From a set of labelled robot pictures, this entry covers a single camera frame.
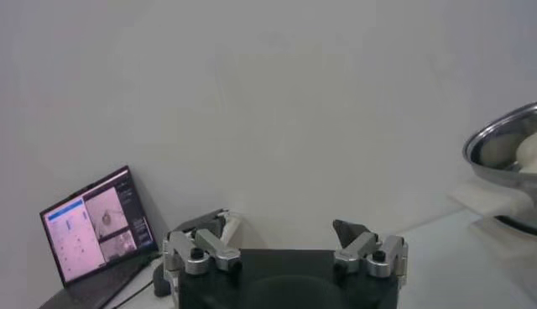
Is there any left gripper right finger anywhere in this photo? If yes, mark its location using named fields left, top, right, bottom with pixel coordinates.
left=331, top=218, right=409, bottom=280

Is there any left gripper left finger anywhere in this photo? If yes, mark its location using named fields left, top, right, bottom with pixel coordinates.
left=162, top=226, right=244, bottom=276

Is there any white steamed baozi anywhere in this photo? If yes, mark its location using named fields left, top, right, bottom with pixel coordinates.
left=515, top=132, right=537, bottom=175

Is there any stainless steel steamer basket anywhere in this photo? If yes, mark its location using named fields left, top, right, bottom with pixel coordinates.
left=451, top=101, right=537, bottom=216

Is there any black smartphone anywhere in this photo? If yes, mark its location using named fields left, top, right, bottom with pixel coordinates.
left=173, top=207, right=230, bottom=237

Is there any black computer mouse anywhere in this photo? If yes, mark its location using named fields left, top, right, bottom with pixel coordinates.
left=152, top=261, right=173, bottom=299

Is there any white side table with laptop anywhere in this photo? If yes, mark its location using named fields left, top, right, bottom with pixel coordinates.
left=104, top=217, right=270, bottom=309

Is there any black laptop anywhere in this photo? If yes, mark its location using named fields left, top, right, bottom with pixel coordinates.
left=39, top=164, right=164, bottom=309

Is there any black mouse cable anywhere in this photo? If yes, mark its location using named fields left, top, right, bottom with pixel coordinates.
left=110, top=278, right=154, bottom=309

